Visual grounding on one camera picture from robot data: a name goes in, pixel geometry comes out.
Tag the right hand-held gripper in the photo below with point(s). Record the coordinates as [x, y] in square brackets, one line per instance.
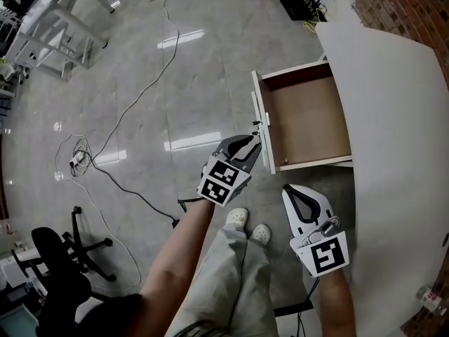
[326, 255]

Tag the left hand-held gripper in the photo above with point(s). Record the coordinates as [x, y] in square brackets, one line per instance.
[221, 181]

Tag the person's right forearm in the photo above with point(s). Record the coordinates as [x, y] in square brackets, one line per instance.
[335, 304]

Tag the person's left forearm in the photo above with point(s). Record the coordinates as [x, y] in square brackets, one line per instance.
[182, 251]

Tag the black drawer keys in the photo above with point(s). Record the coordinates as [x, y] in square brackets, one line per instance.
[257, 126]

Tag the white desk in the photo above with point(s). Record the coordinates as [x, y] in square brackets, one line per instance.
[393, 135]

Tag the white clog shoe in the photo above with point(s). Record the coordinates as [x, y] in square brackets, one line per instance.
[260, 234]
[238, 218]

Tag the black power adapter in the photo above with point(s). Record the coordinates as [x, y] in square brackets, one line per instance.
[175, 222]

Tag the light grey trousers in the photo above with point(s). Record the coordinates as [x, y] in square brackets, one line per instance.
[224, 276]

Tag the clear plastic water bottle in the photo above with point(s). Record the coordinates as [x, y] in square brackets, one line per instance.
[428, 298]

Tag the black wifi router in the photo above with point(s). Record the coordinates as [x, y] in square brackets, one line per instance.
[298, 7]

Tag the black office chair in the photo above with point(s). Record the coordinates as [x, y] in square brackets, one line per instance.
[56, 276]

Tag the white storage box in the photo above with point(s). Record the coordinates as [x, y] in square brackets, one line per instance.
[15, 269]

